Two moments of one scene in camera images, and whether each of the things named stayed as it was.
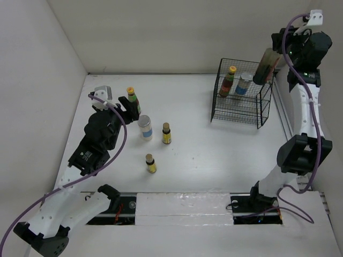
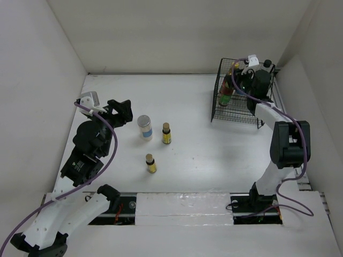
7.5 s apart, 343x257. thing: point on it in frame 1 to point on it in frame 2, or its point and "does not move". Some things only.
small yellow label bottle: [166, 138] does not move
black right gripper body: [295, 44] to [244, 81]
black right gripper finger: [277, 39] to [229, 80]
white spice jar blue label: [144, 123] does not move
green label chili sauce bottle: [133, 98] to [225, 93]
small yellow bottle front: [151, 167] does not move
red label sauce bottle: [228, 82] to [236, 70]
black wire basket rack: [237, 99] does not move
